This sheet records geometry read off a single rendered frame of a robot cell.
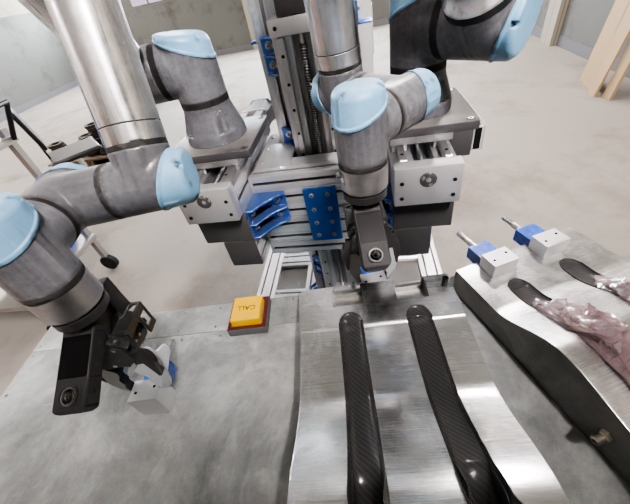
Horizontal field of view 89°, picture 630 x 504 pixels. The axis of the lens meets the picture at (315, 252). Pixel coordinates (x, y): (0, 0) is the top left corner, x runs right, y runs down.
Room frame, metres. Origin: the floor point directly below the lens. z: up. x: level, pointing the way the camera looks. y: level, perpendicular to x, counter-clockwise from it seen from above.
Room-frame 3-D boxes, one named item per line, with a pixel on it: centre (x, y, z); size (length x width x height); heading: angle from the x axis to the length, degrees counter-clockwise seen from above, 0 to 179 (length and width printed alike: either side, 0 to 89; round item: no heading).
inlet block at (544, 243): (0.44, -0.42, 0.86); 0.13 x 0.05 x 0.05; 9
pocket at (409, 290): (0.35, -0.15, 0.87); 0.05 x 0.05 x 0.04; 82
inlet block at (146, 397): (0.34, 0.32, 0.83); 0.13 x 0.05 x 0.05; 174
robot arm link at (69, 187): (0.42, 0.30, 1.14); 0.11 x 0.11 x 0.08; 89
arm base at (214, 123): (0.86, 0.18, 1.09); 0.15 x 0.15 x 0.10
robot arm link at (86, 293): (0.32, 0.33, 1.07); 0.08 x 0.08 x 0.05
